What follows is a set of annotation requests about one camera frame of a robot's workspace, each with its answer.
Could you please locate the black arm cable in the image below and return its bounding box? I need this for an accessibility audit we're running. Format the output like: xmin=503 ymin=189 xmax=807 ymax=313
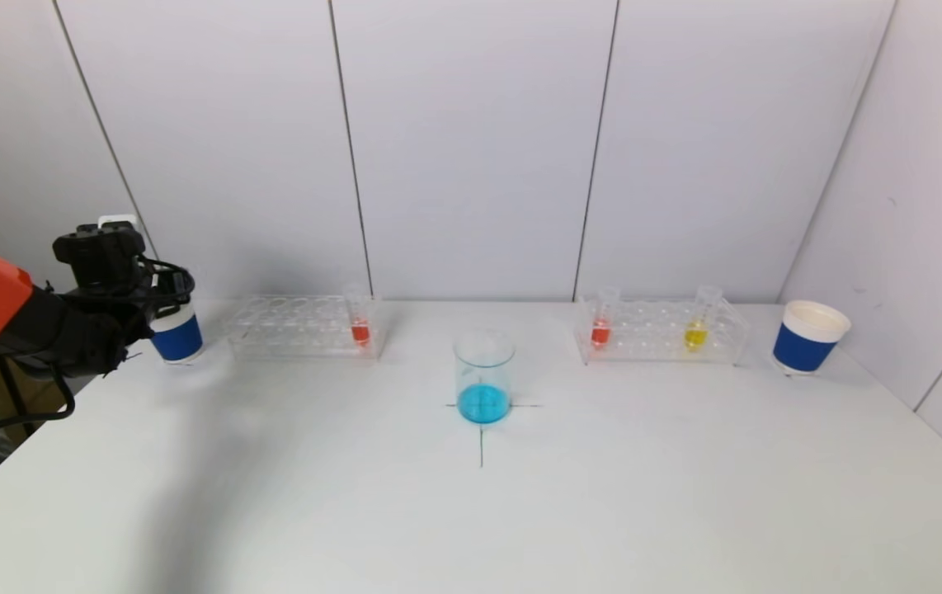
xmin=0 ymin=361 xmax=77 ymax=447

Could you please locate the clear glass beaker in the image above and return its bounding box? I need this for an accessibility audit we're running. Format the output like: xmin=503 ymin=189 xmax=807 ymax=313
xmin=452 ymin=329 xmax=517 ymax=426

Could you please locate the blue and white paper cup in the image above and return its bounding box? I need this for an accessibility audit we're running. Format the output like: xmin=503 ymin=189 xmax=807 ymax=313
xmin=148 ymin=302 xmax=205 ymax=365
xmin=771 ymin=299 xmax=853 ymax=377

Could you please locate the clear acrylic test tube rack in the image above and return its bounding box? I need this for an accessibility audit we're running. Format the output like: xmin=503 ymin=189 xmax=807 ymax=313
xmin=573 ymin=295 xmax=750 ymax=367
xmin=224 ymin=295 xmax=386 ymax=361

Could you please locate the test tube with yellow pigment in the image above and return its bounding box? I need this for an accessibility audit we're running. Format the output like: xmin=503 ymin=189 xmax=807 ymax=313
xmin=682 ymin=285 xmax=724 ymax=354

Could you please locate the test tube with red pigment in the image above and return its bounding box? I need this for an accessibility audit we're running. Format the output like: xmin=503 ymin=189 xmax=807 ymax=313
xmin=344 ymin=285 xmax=374 ymax=348
xmin=590 ymin=285 xmax=623 ymax=348

